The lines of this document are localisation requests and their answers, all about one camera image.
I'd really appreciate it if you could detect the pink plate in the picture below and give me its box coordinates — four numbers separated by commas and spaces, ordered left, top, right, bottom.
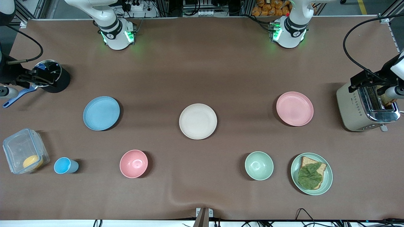
276, 91, 314, 127

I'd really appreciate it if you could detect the blue plate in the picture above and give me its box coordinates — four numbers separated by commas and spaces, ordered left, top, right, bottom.
83, 96, 121, 131

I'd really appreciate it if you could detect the glass lid with blue knob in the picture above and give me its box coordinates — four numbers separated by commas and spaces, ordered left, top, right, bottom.
33, 60, 62, 88

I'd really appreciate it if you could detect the beige and chrome toaster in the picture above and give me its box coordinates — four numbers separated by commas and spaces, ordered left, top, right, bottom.
336, 83, 401, 132

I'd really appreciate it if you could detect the toast slice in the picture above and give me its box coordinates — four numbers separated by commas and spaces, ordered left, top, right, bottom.
377, 87, 397, 107

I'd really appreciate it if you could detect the clear plastic container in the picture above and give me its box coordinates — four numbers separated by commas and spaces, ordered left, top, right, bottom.
3, 128, 50, 174

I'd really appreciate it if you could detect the yellow round food piece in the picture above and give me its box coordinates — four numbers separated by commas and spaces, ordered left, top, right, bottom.
23, 154, 44, 171

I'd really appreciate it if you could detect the blue cup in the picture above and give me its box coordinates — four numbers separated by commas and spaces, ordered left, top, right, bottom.
54, 157, 79, 174

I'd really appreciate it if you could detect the bread slice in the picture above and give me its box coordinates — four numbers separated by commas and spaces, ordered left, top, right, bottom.
299, 156, 327, 189

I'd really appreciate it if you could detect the green plate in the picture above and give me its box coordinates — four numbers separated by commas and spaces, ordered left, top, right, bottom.
291, 153, 333, 195

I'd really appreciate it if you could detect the green lettuce leaf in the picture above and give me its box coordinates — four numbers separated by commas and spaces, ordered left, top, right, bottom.
298, 162, 323, 190

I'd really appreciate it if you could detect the bag of orange bread rolls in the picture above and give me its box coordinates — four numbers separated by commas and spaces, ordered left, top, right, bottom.
252, 0, 291, 17

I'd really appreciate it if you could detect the pink bowl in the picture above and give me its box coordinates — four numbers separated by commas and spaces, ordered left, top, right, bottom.
120, 149, 148, 178

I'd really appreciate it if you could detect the green bowl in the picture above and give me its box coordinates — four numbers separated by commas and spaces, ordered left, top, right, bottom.
245, 151, 274, 181

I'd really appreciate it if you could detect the beige plate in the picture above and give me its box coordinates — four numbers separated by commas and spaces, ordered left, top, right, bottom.
179, 103, 217, 140

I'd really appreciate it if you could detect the black pot with blue handle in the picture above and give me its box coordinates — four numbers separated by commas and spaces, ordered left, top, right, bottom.
3, 59, 70, 108

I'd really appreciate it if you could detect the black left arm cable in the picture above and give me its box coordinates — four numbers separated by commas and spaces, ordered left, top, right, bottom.
343, 13, 404, 81

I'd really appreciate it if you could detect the black looped cable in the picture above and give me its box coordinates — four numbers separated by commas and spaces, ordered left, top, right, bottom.
295, 208, 317, 227

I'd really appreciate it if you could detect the metal camera mount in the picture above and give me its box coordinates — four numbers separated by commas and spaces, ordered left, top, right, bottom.
193, 207, 214, 227

